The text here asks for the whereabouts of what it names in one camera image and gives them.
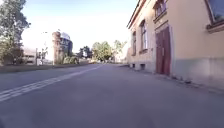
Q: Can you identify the grass verge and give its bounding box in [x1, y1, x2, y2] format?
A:
[0, 62, 98, 75]

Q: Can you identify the grey asphalt road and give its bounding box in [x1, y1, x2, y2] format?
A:
[0, 63, 224, 128]

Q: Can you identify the pale cobbled strip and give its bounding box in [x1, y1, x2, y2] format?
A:
[0, 64, 104, 103]

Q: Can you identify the group of green trees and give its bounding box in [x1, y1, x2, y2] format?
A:
[77, 39, 128, 64]

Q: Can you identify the low building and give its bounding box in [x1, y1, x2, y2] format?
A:
[20, 48, 44, 66]

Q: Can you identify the yellow building with red door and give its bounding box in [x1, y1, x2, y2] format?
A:
[124, 0, 224, 90]

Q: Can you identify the round brick tower building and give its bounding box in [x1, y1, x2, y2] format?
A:
[51, 30, 74, 65]

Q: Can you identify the tall dark green tree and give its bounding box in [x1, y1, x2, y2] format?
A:
[0, 0, 32, 66]

